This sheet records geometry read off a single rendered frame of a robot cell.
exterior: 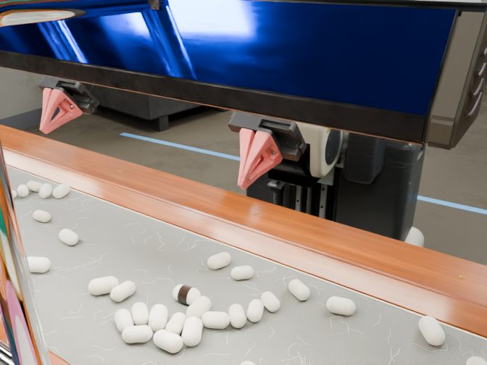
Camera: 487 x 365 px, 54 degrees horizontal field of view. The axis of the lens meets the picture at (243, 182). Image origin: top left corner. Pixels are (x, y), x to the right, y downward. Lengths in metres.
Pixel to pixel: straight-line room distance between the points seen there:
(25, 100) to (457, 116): 3.81
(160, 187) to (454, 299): 0.51
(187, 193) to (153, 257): 0.17
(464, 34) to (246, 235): 0.51
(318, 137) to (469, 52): 0.86
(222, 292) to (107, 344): 0.16
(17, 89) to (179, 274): 3.35
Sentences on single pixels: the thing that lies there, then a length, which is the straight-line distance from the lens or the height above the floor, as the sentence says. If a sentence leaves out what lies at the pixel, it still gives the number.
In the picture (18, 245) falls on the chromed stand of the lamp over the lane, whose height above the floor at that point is 0.97.
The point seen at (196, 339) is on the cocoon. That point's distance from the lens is 0.55.
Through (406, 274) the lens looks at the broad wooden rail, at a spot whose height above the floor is 0.76.
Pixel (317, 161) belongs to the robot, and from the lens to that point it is 1.15.
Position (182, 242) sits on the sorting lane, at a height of 0.74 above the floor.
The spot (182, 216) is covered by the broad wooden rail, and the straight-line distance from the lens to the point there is 0.79.
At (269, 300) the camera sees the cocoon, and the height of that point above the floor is 0.76.
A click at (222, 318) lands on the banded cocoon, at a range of 0.57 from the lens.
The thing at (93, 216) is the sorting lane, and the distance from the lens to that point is 0.85.
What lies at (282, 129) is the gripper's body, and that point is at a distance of 0.65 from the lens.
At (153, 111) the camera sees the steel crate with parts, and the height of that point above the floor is 0.17.
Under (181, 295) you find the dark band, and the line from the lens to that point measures 0.61.
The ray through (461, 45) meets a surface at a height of 1.09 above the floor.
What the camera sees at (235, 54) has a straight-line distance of 0.33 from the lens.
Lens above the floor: 1.13
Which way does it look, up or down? 25 degrees down
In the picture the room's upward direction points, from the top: straight up
